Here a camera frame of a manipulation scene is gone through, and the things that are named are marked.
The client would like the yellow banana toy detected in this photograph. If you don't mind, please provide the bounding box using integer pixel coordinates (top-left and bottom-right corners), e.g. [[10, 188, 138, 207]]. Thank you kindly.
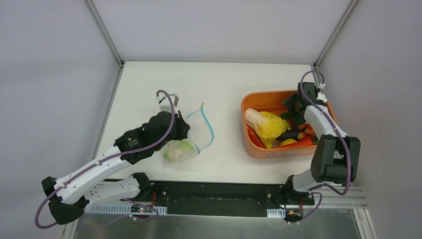
[[280, 138, 297, 147]]

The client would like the white cauliflower toy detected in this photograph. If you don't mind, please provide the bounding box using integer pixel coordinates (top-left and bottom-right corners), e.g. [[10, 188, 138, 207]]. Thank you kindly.
[[163, 139, 198, 162]]

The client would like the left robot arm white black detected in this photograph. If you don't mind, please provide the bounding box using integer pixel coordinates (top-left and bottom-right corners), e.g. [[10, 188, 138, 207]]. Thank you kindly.
[[41, 112, 191, 225]]

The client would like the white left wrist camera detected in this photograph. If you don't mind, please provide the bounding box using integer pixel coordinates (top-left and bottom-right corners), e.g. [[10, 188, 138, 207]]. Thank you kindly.
[[155, 93, 179, 114]]

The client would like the orange carrot toy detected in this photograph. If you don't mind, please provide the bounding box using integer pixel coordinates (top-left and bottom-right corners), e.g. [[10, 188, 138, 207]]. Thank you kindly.
[[279, 138, 314, 148]]

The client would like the orange plastic basket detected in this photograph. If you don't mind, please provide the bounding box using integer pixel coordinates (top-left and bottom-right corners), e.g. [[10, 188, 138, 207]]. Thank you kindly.
[[241, 90, 317, 159]]

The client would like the red yellow peach toy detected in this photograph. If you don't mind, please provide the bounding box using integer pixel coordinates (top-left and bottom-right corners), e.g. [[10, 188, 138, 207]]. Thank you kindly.
[[297, 132, 308, 140]]

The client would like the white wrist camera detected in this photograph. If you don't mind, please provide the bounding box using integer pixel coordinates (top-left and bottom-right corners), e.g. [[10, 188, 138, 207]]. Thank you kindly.
[[316, 83, 327, 103], [155, 93, 179, 114]]

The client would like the clear zip top bag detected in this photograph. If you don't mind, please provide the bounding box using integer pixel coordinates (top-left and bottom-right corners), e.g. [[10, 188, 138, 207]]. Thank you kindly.
[[165, 103, 214, 163]]

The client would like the dark purple eggplant toy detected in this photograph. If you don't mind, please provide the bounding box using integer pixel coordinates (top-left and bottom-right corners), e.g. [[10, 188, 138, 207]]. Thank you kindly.
[[277, 129, 304, 140]]

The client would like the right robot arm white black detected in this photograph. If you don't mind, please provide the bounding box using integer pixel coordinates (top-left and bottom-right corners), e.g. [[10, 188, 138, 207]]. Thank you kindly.
[[282, 82, 361, 204]]

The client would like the green cucumber toy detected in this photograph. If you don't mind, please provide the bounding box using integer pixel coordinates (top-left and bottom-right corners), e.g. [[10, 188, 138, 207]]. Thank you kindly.
[[279, 112, 295, 120]]

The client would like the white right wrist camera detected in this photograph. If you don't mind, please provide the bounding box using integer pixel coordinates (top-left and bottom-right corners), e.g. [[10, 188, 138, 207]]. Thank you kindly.
[[316, 83, 327, 103]]

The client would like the yellow napa cabbage toy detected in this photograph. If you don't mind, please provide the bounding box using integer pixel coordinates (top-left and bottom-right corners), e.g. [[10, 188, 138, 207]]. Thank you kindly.
[[244, 108, 291, 138]]

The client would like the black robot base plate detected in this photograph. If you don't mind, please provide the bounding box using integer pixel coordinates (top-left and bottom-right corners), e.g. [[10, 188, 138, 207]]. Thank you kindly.
[[132, 181, 315, 217]]

